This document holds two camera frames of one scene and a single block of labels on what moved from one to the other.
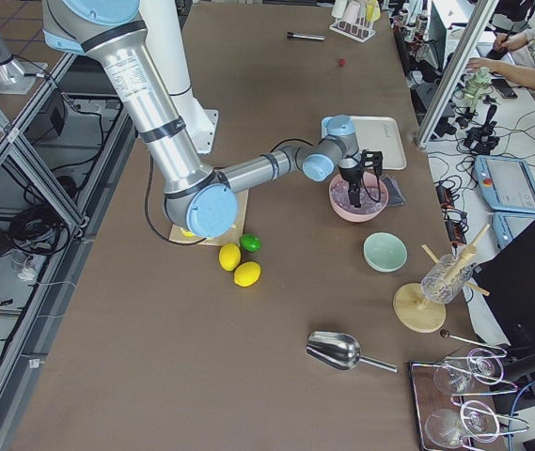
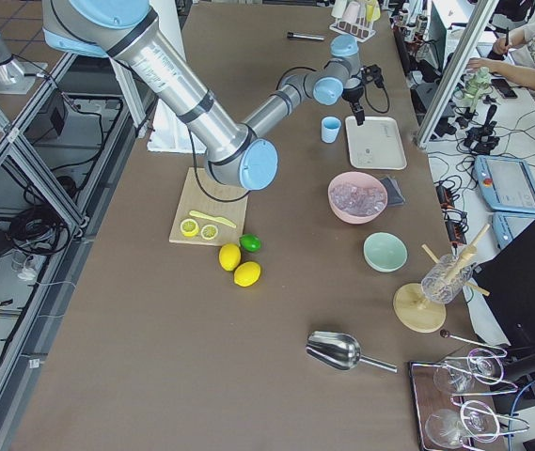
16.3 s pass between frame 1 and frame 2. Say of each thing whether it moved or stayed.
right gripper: moved
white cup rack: stayed
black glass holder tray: stayed
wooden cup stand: stayed
